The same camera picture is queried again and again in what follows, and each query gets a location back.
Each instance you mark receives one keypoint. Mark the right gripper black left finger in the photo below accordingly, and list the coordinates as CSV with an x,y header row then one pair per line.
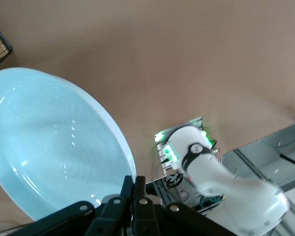
x,y
113,216

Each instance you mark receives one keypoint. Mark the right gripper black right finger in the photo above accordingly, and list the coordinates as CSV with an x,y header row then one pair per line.
x,y
145,216

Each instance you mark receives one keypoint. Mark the light blue round plate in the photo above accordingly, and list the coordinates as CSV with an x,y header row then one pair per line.
x,y
51,137

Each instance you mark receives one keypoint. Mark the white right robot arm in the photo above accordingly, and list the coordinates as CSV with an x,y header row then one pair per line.
x,y
211,172

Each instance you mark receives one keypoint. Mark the grey aluminium frame structure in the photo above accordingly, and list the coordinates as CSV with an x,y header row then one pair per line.
x,y
260,152

